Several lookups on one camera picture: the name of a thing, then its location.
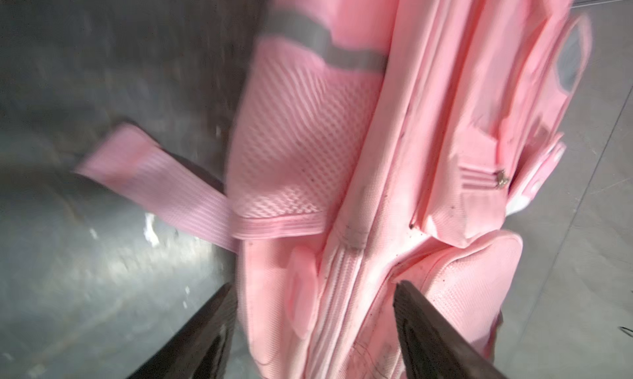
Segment pink student backpack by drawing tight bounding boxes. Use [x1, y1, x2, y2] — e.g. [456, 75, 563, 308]
[77, 0, 591, 378]

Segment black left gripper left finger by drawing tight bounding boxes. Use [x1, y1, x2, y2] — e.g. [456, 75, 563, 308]
[130, 283, 237, 379]

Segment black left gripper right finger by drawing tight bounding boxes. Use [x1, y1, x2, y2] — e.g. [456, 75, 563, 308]
[393, 281, 504, 379]

